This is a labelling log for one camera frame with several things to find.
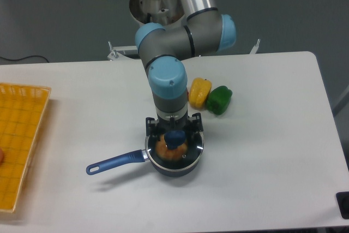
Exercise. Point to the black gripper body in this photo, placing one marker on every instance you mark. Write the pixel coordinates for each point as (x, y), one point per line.
(164, 126)

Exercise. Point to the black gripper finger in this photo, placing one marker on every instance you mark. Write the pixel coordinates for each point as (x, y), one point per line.
(152, 129)
(195, 126)

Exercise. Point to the glass pot lid blue knob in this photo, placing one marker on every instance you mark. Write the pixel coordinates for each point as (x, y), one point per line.
(174, 148)

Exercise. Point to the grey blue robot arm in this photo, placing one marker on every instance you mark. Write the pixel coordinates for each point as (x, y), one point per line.
(162, 51)

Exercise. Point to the glazed toy donut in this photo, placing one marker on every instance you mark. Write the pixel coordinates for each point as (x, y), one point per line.
(166, 154)

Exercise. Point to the green toy bell pepper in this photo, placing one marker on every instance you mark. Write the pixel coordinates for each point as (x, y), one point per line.
(219, 100)

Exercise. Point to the yellow toy bell pepper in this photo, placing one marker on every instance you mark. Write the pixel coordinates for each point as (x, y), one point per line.
(200, 89)

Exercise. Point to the yellow plastic basket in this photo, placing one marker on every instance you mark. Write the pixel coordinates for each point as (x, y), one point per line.
(22, 110)

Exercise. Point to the black object table corner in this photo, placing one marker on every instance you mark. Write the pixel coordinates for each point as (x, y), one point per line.
(343, 203)

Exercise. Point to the dark pot blue handle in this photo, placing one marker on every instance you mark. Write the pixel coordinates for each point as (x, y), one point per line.
(137, 156)

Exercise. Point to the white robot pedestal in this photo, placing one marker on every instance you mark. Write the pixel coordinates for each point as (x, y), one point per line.
(168, 13)

